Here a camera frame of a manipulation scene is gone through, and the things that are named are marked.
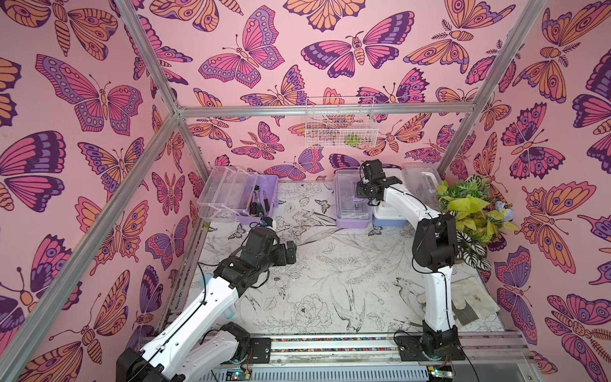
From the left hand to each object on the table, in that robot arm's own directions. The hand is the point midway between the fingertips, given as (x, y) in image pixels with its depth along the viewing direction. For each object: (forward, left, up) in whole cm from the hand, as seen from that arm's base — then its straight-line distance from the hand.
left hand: (287, 245), depth 79 cm
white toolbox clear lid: (+37, -58, -6) cm, 69 cm away
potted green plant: (+7, -64, +5) cm, 65 cm away
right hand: (+31, -32, -4) cm, 45 cm away
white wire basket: (+47, -20, +17) cm, 53 cm away
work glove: (-12, -64, -17) cm, 67 cm away
